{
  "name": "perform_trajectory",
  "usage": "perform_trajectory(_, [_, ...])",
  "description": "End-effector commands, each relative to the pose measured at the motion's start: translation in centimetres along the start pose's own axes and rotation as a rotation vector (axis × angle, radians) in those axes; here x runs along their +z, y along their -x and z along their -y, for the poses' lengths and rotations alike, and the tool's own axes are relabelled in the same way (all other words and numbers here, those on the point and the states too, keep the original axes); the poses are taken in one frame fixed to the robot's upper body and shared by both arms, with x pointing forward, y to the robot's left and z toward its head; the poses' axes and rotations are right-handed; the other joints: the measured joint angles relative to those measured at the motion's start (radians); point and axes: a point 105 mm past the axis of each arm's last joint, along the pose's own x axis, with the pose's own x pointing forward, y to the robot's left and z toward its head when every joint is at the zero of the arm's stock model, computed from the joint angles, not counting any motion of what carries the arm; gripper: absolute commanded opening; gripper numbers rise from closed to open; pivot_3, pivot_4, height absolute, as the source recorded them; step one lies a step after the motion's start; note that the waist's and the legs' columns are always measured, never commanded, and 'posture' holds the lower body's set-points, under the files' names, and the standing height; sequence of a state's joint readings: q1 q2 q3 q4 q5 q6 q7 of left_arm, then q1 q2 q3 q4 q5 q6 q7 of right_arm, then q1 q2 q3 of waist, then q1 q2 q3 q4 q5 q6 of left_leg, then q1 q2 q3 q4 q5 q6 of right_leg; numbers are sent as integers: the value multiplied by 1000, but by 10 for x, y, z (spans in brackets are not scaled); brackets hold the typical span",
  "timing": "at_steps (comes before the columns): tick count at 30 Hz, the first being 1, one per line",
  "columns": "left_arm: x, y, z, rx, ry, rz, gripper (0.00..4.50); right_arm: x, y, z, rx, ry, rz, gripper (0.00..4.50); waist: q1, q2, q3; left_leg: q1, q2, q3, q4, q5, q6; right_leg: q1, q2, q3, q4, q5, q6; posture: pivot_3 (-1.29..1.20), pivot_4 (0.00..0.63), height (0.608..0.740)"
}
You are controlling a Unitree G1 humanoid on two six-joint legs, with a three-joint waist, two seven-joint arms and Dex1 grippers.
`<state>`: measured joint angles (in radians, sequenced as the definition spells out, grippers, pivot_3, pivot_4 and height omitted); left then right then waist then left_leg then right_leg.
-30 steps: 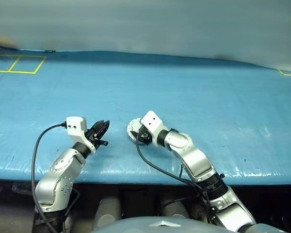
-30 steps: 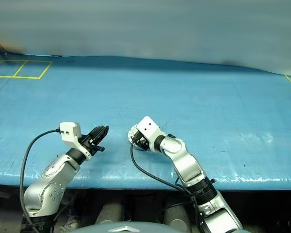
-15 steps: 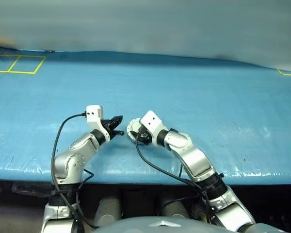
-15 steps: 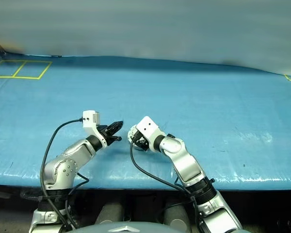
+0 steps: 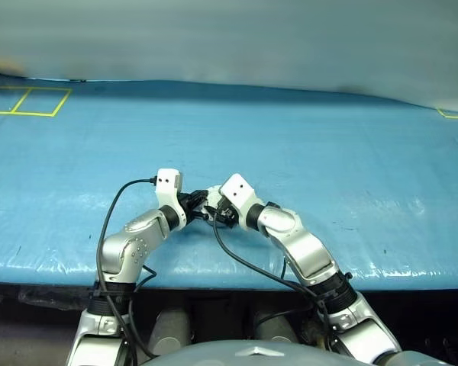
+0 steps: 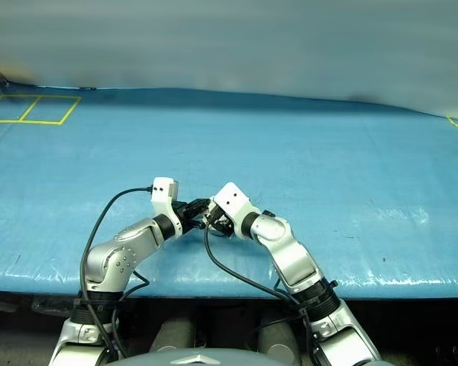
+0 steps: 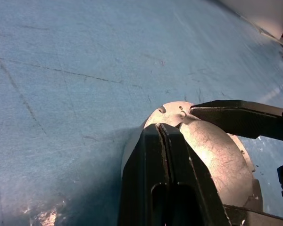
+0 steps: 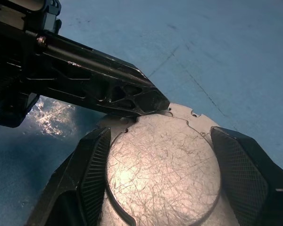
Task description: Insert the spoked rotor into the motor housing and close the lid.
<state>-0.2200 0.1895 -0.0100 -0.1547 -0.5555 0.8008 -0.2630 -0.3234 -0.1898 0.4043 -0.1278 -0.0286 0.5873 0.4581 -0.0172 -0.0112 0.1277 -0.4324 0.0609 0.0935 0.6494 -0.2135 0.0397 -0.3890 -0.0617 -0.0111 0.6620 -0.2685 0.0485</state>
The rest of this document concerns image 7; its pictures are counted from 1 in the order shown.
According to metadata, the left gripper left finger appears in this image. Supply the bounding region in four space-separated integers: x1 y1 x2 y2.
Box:
119 123 171 226

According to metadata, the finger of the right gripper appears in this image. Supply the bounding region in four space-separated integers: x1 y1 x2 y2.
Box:
223 204 283 226
190 99 283 142

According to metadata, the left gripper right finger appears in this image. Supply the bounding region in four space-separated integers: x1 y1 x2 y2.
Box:
159 123 230 226

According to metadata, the round silver spoked motor lid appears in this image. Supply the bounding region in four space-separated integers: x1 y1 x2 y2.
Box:
121 101 255 212

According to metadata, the blue plastic table cover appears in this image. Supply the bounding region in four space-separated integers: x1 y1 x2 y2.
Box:
0 0 283 226

